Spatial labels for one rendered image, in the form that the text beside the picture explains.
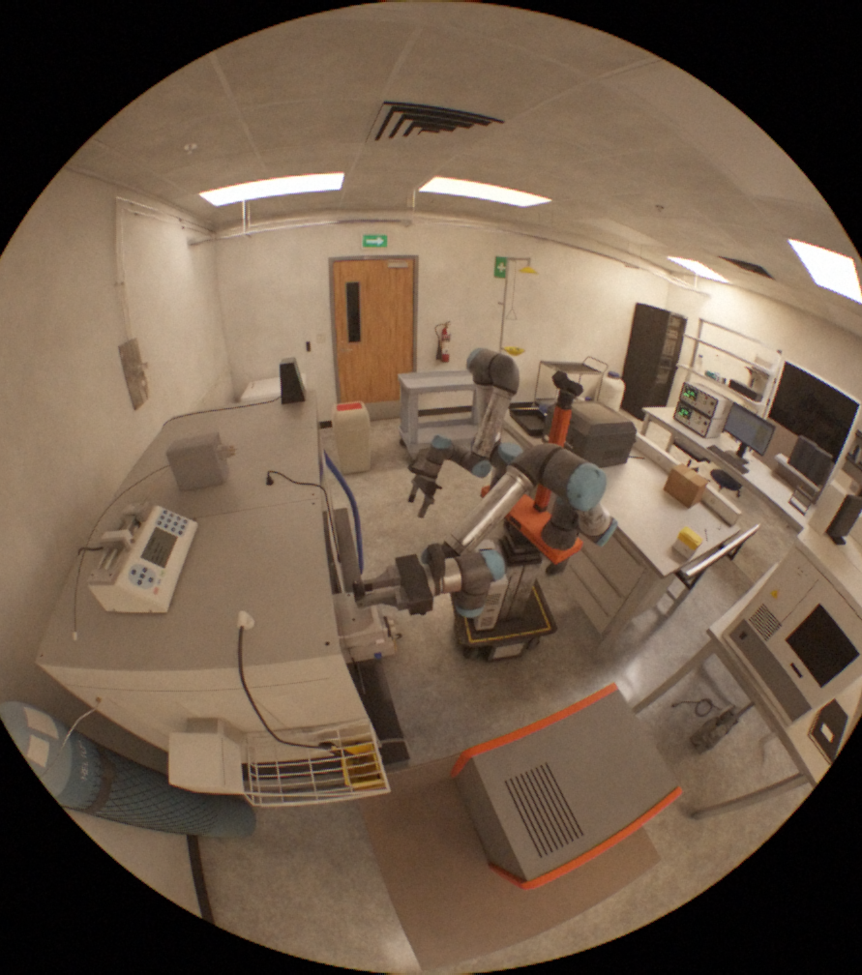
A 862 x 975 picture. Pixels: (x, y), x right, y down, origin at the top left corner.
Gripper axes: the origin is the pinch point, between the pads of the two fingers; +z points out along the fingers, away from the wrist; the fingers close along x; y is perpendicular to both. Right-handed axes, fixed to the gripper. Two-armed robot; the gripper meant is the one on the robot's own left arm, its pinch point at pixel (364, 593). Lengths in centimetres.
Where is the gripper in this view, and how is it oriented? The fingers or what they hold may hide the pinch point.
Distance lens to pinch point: 73.9
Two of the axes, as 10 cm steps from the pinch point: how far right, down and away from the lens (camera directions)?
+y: -0.3, 8.2, 5.7
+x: -3.0, -5.6, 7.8
